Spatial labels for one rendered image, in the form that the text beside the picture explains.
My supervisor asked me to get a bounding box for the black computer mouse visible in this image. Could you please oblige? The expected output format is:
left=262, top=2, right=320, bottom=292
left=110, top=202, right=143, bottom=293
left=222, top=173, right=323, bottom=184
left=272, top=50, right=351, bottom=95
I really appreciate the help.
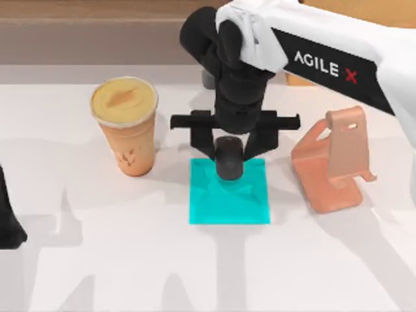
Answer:
left=213, top=136, right=245, bottom=181

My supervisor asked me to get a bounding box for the pale grey rounded box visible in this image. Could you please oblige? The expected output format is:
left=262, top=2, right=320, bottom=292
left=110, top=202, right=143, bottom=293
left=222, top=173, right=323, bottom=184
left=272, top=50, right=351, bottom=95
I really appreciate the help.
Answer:
left=201, top=69, right=216, bottom=90

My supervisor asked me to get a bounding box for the teal square mat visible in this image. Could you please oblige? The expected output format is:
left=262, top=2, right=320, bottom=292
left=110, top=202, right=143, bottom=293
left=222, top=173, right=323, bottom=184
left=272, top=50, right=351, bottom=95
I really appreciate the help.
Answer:
left=188, top=157, right=272, bottom=226

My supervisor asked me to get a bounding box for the tan wooden block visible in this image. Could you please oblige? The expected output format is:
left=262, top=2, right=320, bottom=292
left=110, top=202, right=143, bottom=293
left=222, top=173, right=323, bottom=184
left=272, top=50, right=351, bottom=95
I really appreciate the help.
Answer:
left=285, top=70, right=318, bottom=87

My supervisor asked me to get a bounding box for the orange drink cup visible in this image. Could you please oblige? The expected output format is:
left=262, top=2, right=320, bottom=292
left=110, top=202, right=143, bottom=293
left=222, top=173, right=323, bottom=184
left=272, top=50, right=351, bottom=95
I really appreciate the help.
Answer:
left=90, top=76, right=160, bottom=177

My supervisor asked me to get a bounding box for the salmon phone stand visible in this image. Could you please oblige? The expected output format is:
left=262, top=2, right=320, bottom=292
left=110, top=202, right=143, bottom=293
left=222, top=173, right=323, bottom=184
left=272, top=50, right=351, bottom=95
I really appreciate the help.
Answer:
left=290, top=105, right=378, bottom=215

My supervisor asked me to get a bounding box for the brown wooden cabinet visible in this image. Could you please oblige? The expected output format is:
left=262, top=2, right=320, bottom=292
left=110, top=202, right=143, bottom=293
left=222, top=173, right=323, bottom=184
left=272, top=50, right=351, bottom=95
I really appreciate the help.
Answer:
left=0, top=0, right=416, bottom=66

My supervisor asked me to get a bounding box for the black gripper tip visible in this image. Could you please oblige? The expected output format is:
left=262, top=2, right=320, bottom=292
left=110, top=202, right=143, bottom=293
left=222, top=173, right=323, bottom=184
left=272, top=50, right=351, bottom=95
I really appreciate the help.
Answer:
left=0, top=164, right=29, bottom=251

